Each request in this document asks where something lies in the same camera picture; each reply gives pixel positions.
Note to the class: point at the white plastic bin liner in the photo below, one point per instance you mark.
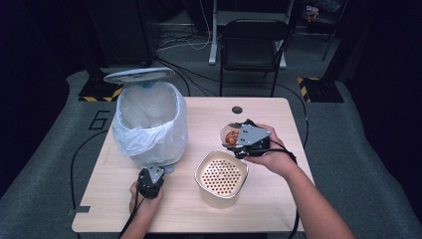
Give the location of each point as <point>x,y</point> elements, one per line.
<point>149,142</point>

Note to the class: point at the black folding chair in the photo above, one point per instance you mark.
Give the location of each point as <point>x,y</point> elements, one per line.
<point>252,49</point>

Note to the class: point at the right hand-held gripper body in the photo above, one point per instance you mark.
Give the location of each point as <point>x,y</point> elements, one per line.
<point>253,136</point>

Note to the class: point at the black base with hazard stripes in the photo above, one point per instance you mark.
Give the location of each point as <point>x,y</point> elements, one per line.
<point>96,91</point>
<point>323,91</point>

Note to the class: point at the blue-grey pedal trash can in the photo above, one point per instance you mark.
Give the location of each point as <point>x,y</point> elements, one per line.
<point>139,74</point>

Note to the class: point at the person's left hand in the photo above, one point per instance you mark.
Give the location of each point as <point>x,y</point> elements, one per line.
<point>144,205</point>

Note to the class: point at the red food scraps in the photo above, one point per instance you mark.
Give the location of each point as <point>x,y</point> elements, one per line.
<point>231,137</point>

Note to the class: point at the beige container with perforated strainer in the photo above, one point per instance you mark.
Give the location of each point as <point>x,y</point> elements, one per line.
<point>220,174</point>

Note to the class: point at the white metal desk frame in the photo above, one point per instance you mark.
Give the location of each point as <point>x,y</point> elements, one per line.
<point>213,36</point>

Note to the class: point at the clear plastic cup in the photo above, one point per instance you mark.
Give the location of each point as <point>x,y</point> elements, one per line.
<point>223,136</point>

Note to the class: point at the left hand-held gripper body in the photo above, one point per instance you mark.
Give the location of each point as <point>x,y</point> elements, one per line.
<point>150,186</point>

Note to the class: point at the person's right hand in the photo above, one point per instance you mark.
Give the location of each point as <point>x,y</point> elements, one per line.
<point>277,159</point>

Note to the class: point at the black equipment cabinet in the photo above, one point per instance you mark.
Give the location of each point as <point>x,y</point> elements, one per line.
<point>122,33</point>

